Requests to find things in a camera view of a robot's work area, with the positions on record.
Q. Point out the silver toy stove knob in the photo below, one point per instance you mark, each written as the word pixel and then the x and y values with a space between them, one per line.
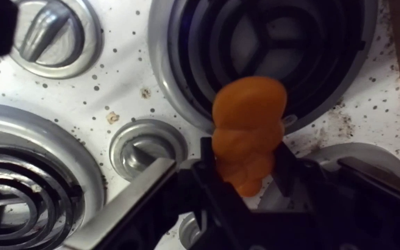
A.
pixel 140 151
pixel 187 230
pixel 55 35

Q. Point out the orange toy figure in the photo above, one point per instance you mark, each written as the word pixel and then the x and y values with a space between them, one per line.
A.
pixel 249 126

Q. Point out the wooden toy kitchen unit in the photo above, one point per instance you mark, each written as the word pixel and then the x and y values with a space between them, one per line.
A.
pixel 117 88

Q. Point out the black coil toy stove burner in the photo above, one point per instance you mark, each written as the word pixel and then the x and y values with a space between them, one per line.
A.
pixel 274 51
pixel 10 195

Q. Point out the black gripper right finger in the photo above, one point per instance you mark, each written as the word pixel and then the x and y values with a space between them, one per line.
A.
pixel 348 204

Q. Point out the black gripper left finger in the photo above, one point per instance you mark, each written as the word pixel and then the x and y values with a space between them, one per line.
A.
pixel 173 209

